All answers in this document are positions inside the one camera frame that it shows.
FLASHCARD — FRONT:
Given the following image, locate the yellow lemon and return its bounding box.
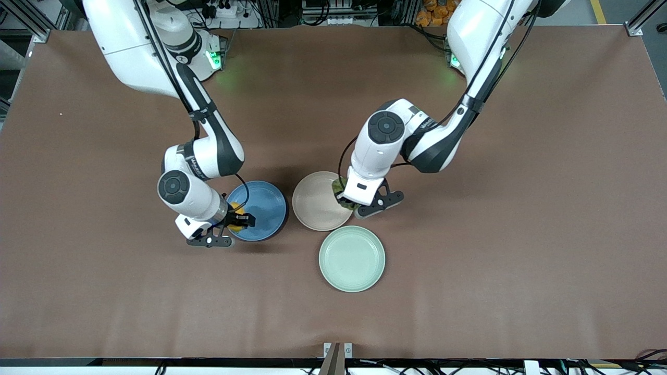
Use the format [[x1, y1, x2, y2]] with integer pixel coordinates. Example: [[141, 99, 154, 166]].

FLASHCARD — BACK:
[[228, 203, 246, 232]]

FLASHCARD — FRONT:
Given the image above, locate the green lettuce leaf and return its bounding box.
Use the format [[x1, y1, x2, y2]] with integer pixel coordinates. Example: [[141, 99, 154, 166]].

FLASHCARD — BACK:
[[332, 177, 361, 212]]

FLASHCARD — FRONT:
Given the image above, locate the blue plate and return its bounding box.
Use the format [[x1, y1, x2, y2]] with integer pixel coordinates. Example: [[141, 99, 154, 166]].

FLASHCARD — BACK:
[[225, 181, 289, 242]]

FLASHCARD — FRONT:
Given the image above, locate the beige pink plate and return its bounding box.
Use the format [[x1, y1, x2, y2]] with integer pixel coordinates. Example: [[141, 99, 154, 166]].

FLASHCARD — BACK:
[[292, 171, 351, 232]]

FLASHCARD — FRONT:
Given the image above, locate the light green plate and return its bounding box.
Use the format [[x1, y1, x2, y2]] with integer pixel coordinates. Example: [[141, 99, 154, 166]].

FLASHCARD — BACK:
[[318, 226, 386, 293]]

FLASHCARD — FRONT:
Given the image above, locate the brown table mat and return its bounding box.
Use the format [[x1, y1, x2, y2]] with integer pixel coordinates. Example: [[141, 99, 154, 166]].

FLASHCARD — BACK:
[[0, 25, 667, 361]]

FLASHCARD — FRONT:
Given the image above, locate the white electronic device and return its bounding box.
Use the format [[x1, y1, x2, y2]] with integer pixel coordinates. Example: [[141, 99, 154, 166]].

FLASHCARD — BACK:
[[301, 0, 360, 27]]

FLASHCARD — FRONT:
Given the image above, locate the pile of orange items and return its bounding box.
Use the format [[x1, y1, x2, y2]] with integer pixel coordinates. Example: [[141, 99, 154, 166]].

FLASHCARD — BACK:
[[415, 0, 456, 28]]

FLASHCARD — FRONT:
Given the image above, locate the white power strip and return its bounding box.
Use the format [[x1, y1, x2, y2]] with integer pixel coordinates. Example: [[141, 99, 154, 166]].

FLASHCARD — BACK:
[[206, 3, 239, 19]]

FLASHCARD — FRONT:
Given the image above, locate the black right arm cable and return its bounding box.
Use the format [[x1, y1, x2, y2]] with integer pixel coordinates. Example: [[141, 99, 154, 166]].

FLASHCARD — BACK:
[[133, 0, 251, 211]]

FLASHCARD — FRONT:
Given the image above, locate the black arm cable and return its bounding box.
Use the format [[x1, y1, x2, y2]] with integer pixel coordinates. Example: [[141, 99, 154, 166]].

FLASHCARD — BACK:
[[338, 0, 540, 183], [133, 0, 251, 211]]

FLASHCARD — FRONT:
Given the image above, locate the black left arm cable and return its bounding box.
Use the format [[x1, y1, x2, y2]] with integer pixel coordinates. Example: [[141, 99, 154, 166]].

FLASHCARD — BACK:
[[338, 0, 540, 183]]

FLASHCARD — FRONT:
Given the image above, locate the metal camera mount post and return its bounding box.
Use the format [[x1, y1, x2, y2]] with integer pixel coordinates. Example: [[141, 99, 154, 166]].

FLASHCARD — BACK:
[[318, 342, 353, 375]]

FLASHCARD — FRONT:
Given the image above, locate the aluminium frame profile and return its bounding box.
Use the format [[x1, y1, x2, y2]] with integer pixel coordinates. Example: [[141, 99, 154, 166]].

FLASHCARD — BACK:
[[625, 0, 667, 37], [0, 0, 71, 43]]

